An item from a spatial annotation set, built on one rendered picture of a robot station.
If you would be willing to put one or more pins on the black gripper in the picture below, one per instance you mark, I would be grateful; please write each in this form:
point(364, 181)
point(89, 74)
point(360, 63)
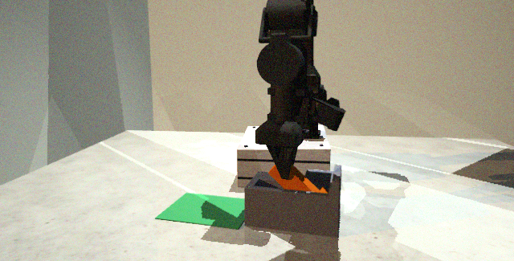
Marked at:
point(282, 132)

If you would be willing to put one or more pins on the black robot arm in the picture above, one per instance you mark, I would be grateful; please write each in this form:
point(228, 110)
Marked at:
point(289, 27)

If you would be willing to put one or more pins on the orange l-shaped part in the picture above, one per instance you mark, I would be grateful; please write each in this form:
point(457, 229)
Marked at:
point(295, 181)

